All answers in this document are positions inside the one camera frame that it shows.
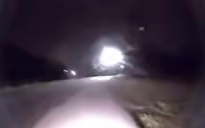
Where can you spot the bright street lamp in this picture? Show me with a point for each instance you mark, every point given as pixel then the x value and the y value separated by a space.
pixel 110 56

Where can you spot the pale paved path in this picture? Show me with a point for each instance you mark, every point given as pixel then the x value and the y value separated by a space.
pixel 86 103

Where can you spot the dark grass verge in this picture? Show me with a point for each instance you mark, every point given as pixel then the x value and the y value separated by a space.
pixel 156 100

